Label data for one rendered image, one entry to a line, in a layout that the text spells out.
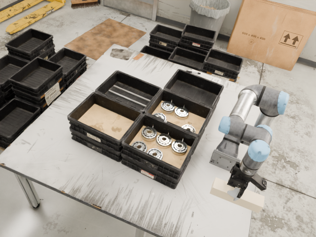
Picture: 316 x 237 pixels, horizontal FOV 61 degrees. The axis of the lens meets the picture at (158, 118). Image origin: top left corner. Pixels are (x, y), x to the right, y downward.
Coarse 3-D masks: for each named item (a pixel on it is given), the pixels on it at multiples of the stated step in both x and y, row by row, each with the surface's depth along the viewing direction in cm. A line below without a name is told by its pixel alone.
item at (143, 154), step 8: (160, 120) 177; (176, 128) 174; (128, 144) 160; (192, 144) 166; (136, 152) 159; (144, 152) 158; (152, 160) 157; (160, 160) 155; (184, 160) 157; (176, 168) 153
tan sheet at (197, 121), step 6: (162, 102) 204; (156, 108) 199; (174, 108) 201; (168, 114) 196; (192, 114) 199; (168, 120) 191; (174, 120) 192; (180, 120) 193; (186, 120) 193; (192, 120) 194; (198, 120) 195; (204, 120) 196; (198, 126) 191
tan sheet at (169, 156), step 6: (144, 126) 185; (138, 132) 181; (138, 138) 177; (150, 144) 175; (156, 144) 175; (162, 150) 173; (168, 150) 173; (168, 156) 170; (174, 156) 171; (180, 156) 171; (168, 162) 167; (174, 162) 167; (180, 162) 168
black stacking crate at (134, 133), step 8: (144, 120) 183; (152, 120) 179; (136, 128) 174; (160, 128) 181; (168, 128) 177; (128, 136) 166; (176, 136) 178; (184, 136) 175; (192, 136) 172; (128, 152) 166; (136, 160) 166; (144, 160) 162; (152, 168) 163; (160, 168) 161; (168, 168) 157; (168, 176) 161; (176, 176) 159
